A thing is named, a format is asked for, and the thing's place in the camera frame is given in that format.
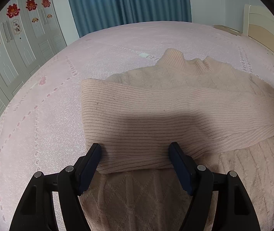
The white wardrobe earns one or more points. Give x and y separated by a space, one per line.
30 35

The pink knit sweater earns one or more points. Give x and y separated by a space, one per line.
222 117

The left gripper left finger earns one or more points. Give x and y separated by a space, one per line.
35 210

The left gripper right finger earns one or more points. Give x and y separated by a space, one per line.
234 209

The pink bed mattress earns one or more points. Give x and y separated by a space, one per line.
41 128

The blue curtain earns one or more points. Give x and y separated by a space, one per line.
94 15

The cream bed headboard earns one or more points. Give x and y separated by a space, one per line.
258 24

